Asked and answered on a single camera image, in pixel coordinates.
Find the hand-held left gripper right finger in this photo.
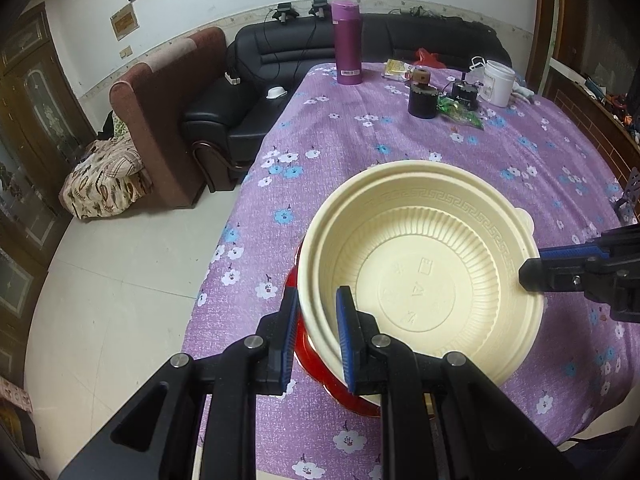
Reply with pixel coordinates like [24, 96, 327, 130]
[335, 286, 571, 480]

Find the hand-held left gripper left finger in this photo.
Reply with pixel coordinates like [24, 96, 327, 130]
[57, 287, 301, 480]

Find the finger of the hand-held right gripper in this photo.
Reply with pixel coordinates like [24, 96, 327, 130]
[539, 240, 610, 262]
[518, 256, 603, 293]

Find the red glass plate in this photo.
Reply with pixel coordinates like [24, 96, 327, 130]
[284, 240, 386, 418]

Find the cream plastic bowl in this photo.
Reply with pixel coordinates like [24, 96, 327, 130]
[298, 240, 546, 392]
[301, 159, 541, 361]

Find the dark wooden furniture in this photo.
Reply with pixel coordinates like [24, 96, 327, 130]
[535, 0, 640, 186]

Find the green plastic bag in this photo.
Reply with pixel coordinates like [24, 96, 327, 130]
[436, 95, 485, 131]

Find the white plastic jar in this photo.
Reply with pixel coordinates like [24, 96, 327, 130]
[479, 60, 516, 107]

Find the small black device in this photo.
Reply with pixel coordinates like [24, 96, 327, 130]
[450, 72, 482, 111]

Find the black jar with wooden lid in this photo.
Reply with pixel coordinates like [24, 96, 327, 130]
[407, 67, 441, 120]

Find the red plastic bag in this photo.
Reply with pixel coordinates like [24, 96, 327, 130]
[412, 47, 443, 68]

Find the yellow box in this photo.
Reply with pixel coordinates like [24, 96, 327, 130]
[382, 59, 416, 82]

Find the brown armchair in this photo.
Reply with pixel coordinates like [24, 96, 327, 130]
[109, 26, 236, 209]

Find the black leather sofa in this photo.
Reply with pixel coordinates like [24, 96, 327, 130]
[181, 12, 513, 193]

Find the purple thermos bottle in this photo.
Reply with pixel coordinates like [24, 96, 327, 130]
[331, 1, 363, 86]

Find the brown wooden cabinet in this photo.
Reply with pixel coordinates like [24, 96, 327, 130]
[0, 2, 98, 391]

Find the yellow wall sticker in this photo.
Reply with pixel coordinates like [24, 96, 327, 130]
[110, 2, 139, 41]

